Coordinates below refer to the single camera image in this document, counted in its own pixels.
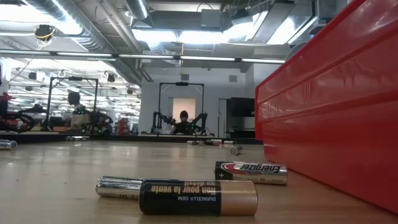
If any silver black Energizer battery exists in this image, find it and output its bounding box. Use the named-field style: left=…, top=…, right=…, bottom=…
left=214, top=161, right=289, bottom=186

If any red plastic bin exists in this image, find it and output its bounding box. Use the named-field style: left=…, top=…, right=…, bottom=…
left=254, top=0, right=398, bottom=216

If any person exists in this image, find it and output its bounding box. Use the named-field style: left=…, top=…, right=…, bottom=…
left=67, top=90, right=91, bottom=131
left=172, top=110, right=196, bottom=136

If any black monitor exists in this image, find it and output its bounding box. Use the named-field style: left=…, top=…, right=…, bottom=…
left=229, top=96, right=256, bottom=118

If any long ceiling light bar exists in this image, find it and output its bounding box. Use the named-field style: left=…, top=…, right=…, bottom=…
left=0, top=49, right=286, bottom=65

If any grey ceiling unit box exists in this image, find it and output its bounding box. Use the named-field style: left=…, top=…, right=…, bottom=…
left=200, top=8, right=223, bottom=31

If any white desk lamp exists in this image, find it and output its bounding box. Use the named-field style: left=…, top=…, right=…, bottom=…
left=285, top=40, right=309, bottom=62

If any red black machine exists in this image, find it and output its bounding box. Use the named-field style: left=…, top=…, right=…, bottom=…
left=0, top=91, right=35, bottom=133

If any black gantry frame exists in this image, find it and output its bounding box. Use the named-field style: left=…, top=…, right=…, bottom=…
left=157, top=82, right=205, bottom=137
left=47, top=75, right=100, bottom=132

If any black aluminium table frame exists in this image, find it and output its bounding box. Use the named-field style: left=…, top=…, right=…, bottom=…
left=0, top=133, right=264, bottom=146

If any silver spiral ventilation duct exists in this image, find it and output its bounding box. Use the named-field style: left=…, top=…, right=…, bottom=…
left=29, top=0, right=144, bottom=85

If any yellow black cable reel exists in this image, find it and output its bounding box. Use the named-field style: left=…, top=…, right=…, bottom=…
left=33, top=24, right=56, bottom=42

